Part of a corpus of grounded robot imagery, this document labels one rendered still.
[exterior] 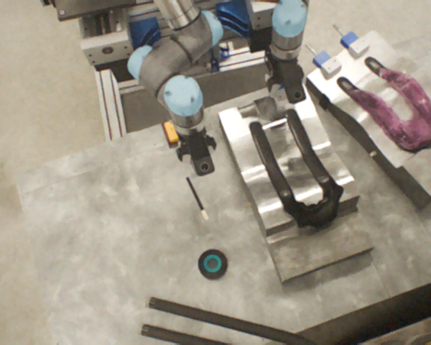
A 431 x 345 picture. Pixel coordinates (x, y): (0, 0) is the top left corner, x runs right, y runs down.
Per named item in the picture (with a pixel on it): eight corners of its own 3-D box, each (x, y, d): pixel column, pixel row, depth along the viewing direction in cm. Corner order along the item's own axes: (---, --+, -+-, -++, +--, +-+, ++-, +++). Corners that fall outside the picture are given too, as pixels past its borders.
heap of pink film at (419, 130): (342, 96, 158) (346, 83, 151) (388, 63, 161) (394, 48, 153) (404, 162, 150) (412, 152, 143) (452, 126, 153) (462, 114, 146)
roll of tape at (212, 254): (215, 286, 147) (214, 284, 144) (192, 267, 149) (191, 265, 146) (233, 264, 149) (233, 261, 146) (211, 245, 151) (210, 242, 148)
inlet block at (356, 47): (325, 34, 169) (328, 24, 164) (337, 25, 170) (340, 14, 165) (354, 62, 165) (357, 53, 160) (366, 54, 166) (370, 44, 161)
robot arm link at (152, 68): (164, 47, 126) (197, 76, 123) (128, 77, 124) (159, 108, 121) (159, 26, 119) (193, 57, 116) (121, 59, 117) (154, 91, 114)
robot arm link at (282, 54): (307, 45, 130) (275, 56, 130) (305, 56, 135) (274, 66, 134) (295, 21, 133) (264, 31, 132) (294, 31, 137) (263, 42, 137)
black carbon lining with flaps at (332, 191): (245, 126, 155) (245, 112, 146) (297, 108, 156) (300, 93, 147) (291, 238, 144) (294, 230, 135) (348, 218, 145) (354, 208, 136)
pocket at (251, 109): (236, 111, 159) (236, 106, 155) (253, 106, 159) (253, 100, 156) (242, 125, 157) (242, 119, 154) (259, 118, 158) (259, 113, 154)
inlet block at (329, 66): (298, 52, 167) (300, 43, 162) (311, 44, 168) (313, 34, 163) (326, 83, 163) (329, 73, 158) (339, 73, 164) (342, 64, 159)
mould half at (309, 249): (219, 125, 163) (217, 105, 151) (300, 98, 165) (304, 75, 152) (281, 284, 147) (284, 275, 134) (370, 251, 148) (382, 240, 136)
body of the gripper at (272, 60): (289, 53, 149) (292, 27, 137) (301, 79, 146) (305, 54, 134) (262, 62, 148) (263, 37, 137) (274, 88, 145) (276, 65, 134)
